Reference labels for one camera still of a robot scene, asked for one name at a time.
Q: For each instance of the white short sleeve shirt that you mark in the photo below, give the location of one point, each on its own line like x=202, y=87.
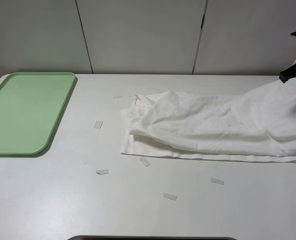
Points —
x=258, y=126

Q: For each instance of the light green plastic tray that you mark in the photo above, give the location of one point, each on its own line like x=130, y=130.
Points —
x=32, y=105

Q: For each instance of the clear tape piece front right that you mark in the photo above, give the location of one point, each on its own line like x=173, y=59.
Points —
x=217, y=181

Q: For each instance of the clear tape piece front centre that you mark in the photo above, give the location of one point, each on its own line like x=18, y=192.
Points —
x=170, y=196

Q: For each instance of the clear tape piece mid left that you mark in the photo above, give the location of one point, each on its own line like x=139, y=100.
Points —
x=98, y=124

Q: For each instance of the clear tape piece front left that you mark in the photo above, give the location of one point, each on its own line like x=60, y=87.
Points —
x=102, y=171

